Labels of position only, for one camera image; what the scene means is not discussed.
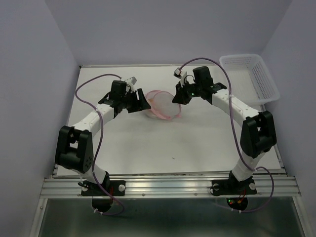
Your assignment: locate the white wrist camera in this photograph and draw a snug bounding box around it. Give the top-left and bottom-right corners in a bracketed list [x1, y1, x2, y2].
[173, 68, 188, 87]
[123, 77, 137, 92]

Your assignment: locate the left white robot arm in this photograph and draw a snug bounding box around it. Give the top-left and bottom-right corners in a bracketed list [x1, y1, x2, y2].
[55, 77, 151, 195]

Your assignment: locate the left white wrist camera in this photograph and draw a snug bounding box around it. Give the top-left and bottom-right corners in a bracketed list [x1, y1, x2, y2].
[123, 77, 137, 92]

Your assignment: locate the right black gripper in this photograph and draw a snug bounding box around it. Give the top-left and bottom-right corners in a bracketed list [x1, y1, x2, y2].
[171, 79, 202, 105]

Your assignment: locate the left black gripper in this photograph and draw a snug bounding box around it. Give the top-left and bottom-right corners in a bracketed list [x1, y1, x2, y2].
[120, 88, 151, 113]

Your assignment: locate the white plastic basket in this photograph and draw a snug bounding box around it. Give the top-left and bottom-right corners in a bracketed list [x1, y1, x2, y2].
[219, 54, 280, 107]

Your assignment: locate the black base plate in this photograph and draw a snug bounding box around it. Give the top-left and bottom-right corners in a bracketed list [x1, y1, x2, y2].
[210, 178, 257, 197]
[78, 180, 126, 197]

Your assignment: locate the aluminium mounting rail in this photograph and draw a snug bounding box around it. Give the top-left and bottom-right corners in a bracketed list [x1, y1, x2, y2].
[40, 171, 301, 199]

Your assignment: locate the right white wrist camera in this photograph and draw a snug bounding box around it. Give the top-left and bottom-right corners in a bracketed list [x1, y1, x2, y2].
[173, 68, 188, 87]

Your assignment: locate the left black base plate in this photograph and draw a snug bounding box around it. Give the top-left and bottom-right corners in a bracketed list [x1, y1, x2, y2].
[78, 180, 126, 197]

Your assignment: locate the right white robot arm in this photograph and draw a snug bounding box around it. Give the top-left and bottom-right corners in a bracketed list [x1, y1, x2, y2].
[172, 66, 277, 193]

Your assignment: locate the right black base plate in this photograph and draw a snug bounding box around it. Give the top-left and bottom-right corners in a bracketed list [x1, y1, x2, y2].
[210, 178, 257, 197]

